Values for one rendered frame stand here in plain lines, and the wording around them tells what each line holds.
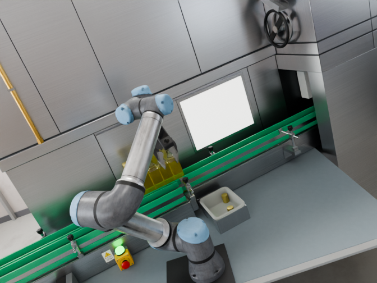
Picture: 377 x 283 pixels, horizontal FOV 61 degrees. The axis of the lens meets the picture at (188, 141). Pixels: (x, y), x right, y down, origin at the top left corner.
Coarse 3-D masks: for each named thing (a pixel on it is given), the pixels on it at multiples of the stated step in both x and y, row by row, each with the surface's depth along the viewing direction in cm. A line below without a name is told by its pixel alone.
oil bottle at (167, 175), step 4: (164, 160) 168; (168, 164) 169; (160, 168) 168; (168, 168) 169; (160, 172) 169; (164, 172) 169; (168, 172) 170; (164, 176) 170; (168, 176) 170; (172, 176) 171; (164, 180) 170; (168, 180) 171; (172, 180) 172
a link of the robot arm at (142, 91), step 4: (136, 88) 128; (140, 88) 126; (144, 88) 126; (148, 88) 127; (132, 92) 126; (136, 92) 125; (140, 92) 125; (144, 92) 126; (148, 92) 127; (132, 96) 127; (136, 96) 132; (140, 96) 125; (144, 96) 126; (148, 96) 127
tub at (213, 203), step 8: (216, 192) 172; (224, 192) 173; (232, 192) 166; (200, 200) 169; (208, 200) 171; (216, 200) 173; (232, 200) 169; (240, 200) 157; (208, 208) 172; (216, 208) 170; (224, 208) 168; (216, 216) 164; (224, 216) 152
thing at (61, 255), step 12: (180, 192) 163; (156, 204) 160; (168, 204) 163; (84, 240) 152; (96, 240) 155; (60, 252) 150; (72, 252) 152; (84, 252) 154; (36, 264) 147; (48, 264) 150; (60, 264) 151; (12, 276) 145; (24, 276) 147; (36, 276) 149
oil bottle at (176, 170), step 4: (172, 156) 169; (168, 160) 169; (172, 160) 169; (172, 164) 169; (176, 164) 170; (172, 168) 170; (176, 168) 171; (180, 168) 172; (172, 172) 171; (176, 172) 171; (180, 172) 172; (176, 176) 172; (180, 176) 173
